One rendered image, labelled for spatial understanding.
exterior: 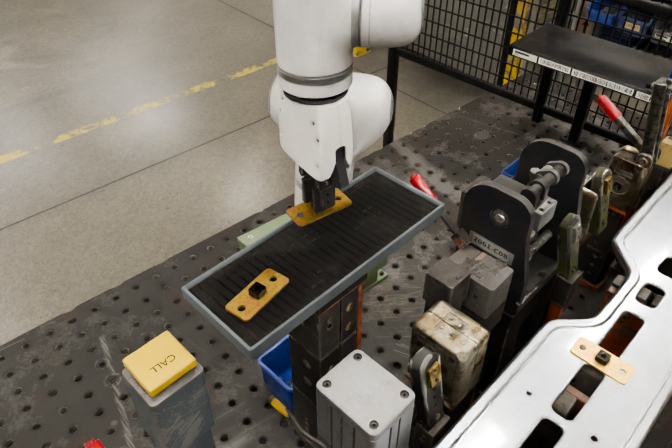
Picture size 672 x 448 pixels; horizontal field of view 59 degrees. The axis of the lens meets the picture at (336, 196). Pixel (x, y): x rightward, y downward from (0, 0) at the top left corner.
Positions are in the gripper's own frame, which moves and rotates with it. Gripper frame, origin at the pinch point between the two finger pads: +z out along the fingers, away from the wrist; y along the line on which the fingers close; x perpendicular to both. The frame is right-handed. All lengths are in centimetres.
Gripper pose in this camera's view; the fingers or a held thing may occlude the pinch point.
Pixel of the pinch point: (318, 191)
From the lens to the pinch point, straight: 76.8
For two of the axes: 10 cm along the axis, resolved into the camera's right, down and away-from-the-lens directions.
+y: 5.7, 5.1, -6.4
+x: 8.2, -3.6, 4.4
